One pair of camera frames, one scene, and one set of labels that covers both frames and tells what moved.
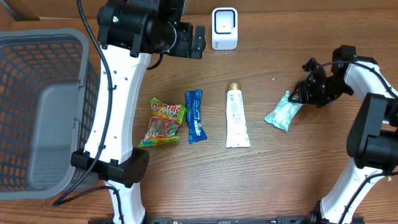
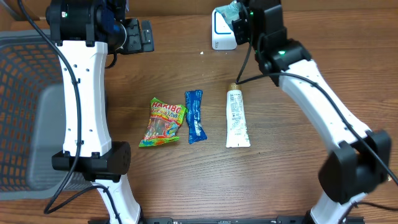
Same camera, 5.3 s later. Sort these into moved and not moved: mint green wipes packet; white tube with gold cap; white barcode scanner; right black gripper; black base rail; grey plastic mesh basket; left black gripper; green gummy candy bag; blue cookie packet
Moved: right black gripper; mint green wipes packet; left black gripper
Not moved: green gummy candy bag; grey plastic mesh basket; white barcode scanner; black base rail; blue cookie packet; white tube with gold cap
